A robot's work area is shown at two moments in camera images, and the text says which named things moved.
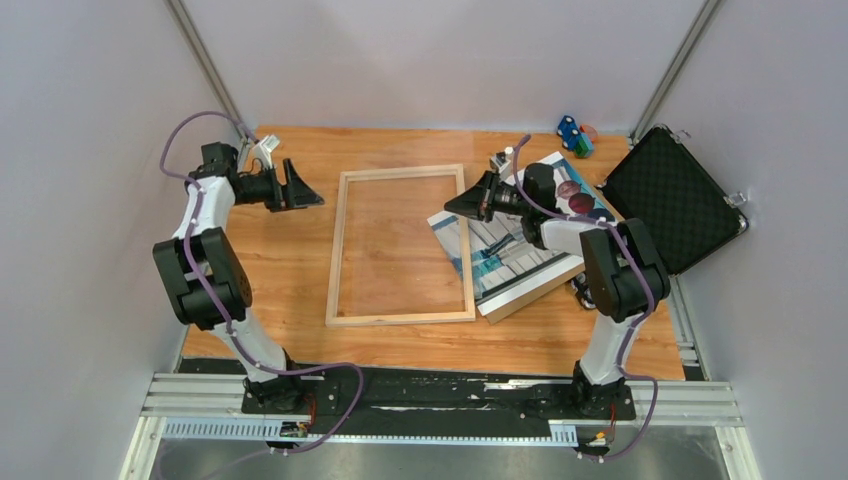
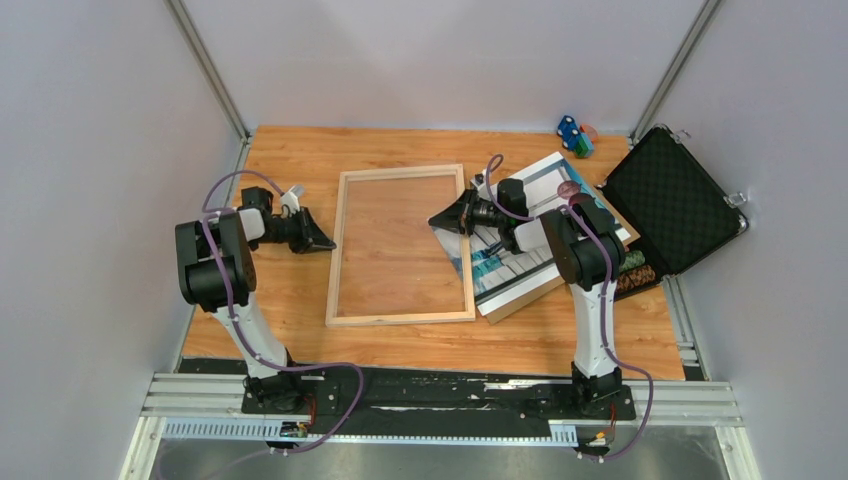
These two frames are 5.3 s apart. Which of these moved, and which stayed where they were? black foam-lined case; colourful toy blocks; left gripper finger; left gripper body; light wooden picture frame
Moved: left gripper body; left gripper finger
Stayed: light wooden picture frame; colourful toy blocks; black foam-lined case
